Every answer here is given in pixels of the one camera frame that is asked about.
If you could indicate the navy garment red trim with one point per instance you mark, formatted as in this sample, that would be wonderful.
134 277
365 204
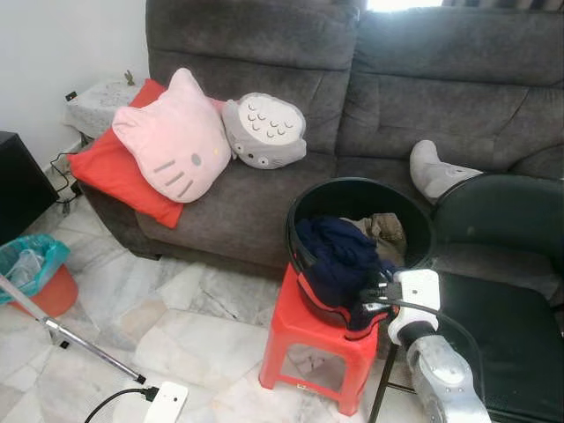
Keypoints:
339 256

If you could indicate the red plastic stool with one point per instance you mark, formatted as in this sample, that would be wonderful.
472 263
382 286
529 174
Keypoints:
300 330

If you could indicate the tan cloth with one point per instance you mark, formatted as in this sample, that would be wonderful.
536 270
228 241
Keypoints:
388 231

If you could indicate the black round basket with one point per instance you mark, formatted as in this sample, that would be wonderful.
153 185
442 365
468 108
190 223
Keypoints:
357 194

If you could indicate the black chair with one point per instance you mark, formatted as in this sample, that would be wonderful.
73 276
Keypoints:
502 335

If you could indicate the grey socked foot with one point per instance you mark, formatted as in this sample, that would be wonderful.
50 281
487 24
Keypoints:
429 167

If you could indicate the grey owl plush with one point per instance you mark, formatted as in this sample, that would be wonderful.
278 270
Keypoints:
264 132

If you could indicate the grey fabric sofa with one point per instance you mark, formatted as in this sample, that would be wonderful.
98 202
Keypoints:
423 97

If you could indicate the pink cat face pillow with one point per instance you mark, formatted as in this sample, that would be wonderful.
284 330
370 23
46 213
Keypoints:
172 137

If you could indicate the silver metal clothes rack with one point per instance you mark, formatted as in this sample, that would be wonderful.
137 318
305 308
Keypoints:
79 339

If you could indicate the red cushion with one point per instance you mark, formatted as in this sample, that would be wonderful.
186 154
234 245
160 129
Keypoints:
110 176

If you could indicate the red bucket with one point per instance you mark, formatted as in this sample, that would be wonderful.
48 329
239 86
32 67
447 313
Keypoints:
57 295

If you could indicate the side table lace cloth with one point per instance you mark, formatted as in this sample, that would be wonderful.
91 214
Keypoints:
101 101

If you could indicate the teal plastic bag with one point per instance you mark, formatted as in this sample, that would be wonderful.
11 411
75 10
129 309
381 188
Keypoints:
31 260

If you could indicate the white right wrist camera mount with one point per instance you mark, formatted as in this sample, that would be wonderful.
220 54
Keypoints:
416 295

